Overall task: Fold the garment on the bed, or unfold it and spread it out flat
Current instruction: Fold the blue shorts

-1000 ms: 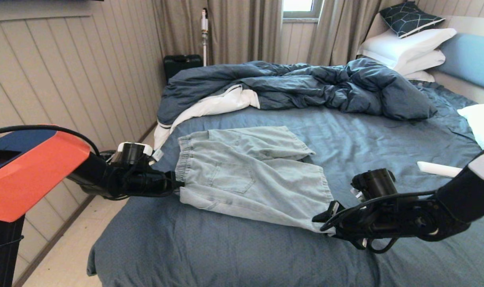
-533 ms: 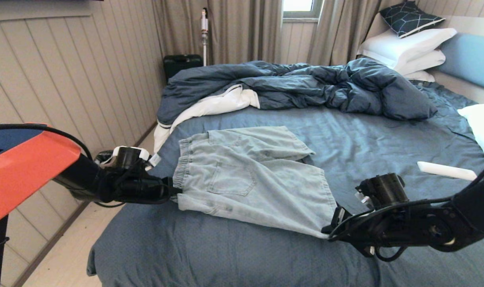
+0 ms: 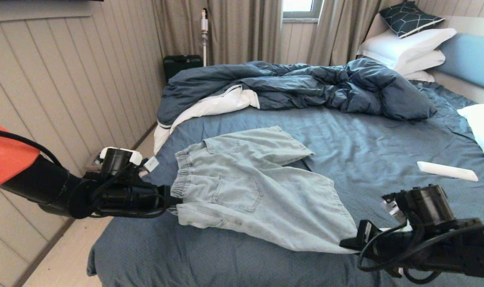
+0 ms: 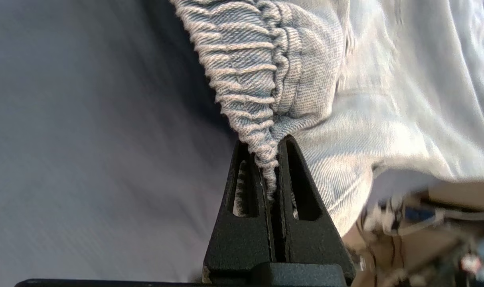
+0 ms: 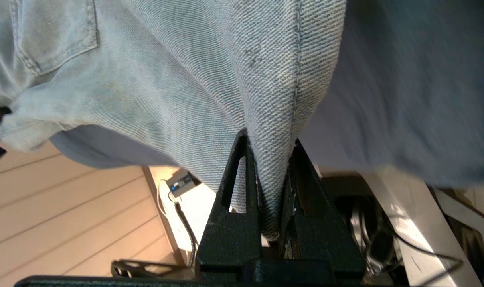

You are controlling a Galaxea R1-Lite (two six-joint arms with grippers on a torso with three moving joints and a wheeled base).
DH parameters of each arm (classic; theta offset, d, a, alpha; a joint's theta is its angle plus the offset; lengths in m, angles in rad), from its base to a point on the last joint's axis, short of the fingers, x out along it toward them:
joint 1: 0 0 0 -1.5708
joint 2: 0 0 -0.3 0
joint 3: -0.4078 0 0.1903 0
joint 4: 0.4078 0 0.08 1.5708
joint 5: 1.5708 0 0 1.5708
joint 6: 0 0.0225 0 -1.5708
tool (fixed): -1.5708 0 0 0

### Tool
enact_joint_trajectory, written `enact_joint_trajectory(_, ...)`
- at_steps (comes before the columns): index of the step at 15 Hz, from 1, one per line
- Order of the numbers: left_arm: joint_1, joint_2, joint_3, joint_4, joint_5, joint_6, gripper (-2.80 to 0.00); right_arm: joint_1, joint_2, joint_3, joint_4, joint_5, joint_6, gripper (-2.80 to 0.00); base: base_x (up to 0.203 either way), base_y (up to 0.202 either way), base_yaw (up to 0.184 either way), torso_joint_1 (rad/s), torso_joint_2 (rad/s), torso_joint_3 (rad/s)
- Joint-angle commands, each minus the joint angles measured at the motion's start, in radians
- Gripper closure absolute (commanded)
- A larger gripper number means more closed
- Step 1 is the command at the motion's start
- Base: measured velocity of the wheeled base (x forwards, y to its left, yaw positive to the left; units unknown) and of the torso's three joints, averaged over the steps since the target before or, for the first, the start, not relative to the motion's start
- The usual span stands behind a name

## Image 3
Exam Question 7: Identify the white stick vacuum cleaner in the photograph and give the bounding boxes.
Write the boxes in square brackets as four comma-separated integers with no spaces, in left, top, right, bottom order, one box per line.
[201,9,209,67]

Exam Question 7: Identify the small white pillow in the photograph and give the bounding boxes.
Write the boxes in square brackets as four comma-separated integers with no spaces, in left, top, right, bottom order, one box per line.
[401,71,435,83]

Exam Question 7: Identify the long white remote control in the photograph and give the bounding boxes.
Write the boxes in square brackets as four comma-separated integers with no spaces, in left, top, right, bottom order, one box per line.
[417,161,479,183]

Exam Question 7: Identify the light blue denim shorts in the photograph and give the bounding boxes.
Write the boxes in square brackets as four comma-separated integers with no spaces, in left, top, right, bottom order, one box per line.
[171,126,361,255]

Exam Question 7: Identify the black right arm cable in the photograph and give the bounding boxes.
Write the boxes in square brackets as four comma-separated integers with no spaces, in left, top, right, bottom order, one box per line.
[357,223,484,284]

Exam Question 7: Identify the left wrist camera white cap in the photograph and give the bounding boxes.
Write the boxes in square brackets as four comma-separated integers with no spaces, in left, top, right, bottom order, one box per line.
[99,147,160,181]

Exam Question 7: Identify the plump white pillow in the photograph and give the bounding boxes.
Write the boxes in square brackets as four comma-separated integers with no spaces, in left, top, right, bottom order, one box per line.
[457,104,484,188]

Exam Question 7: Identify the black hard suitcase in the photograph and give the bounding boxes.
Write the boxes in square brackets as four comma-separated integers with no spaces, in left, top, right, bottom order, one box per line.
[163,55,203,84]

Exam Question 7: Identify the blue bed sheet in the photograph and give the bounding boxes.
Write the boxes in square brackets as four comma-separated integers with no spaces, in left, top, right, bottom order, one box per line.
[86,82,484,287]

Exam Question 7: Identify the flat white pillow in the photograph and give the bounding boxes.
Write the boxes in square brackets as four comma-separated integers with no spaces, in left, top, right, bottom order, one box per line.
[393,50,446,77]

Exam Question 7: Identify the narrow beige curtain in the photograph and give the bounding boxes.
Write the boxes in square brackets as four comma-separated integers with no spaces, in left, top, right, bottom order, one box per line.
[307,0,386,67]

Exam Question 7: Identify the dark geometric patterned cushion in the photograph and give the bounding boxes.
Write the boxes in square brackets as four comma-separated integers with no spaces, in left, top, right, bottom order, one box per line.
[379,1,446,39]

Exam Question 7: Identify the dark blue white-lined duvet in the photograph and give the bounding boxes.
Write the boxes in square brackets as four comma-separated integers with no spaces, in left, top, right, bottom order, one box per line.
[153,59,438,154]

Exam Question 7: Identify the large white pillow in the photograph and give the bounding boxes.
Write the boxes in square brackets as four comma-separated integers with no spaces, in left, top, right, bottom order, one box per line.
[358,28,457,71]

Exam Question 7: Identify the light blue padded headboard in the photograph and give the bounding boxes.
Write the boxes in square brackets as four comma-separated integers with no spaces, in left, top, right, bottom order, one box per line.
[437,33,484,94]

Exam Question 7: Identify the beige bed frame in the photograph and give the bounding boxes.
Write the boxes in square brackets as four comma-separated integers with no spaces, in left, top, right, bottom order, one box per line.
[365,15,484,105]

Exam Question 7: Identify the window with grey frame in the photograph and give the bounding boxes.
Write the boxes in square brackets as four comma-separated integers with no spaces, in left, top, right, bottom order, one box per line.
[282,0,324,22]

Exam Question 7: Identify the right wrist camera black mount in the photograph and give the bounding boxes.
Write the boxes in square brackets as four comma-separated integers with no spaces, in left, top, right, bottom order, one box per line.
[381,184,457,232]

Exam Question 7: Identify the wide beige curtain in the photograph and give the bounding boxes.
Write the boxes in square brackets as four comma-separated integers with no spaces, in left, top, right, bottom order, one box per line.
[152,0,283,66]

